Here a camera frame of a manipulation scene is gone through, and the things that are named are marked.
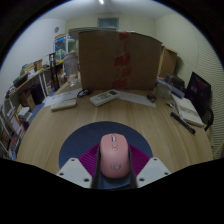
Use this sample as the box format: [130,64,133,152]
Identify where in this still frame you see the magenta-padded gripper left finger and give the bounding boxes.
[55,143,101,190]

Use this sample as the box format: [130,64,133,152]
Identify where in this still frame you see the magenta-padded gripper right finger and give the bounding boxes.
[128,143,172,189]

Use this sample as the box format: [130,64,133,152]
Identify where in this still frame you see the pink computer mouse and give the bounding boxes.
[99,133,131,179]

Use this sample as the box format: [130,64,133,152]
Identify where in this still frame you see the round dark blue mouse pad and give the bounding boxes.
[58,120,154,190]

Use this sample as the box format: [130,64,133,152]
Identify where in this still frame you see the black marker pen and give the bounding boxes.
[170,111,197,135]

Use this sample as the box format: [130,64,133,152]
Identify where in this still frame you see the white open notebook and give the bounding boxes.
[173,96,205,128]

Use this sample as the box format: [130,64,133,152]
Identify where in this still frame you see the small black object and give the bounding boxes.
[146,94,158,103]

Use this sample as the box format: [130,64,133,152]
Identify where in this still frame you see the plain white paper sheet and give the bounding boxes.
[118,90,157,108]

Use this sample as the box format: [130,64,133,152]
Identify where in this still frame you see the cluttered book shelf unit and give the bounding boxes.
[0,103,34,161]

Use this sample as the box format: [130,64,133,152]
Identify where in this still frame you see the white remote with buttons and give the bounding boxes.
[89,89,120,107]

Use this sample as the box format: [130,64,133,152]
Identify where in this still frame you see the dark computer monitor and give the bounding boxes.
[184,71,213,118]

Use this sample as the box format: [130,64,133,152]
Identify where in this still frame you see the black pole stand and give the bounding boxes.
[48,52,58,93]

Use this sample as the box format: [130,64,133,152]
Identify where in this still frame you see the small brown cardboard box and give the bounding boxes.
[159,46,179,79]

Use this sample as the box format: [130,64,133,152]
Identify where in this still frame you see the large brown cardboard box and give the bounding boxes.
[78,29,163,91]

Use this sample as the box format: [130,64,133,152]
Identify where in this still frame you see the blue and white display cabinet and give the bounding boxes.
[54,33,77,61]

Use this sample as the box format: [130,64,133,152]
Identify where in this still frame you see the window with blind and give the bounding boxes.
[97,17,120,29]

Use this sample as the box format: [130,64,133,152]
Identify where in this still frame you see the long white wall desk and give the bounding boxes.
[4,59,64,101]

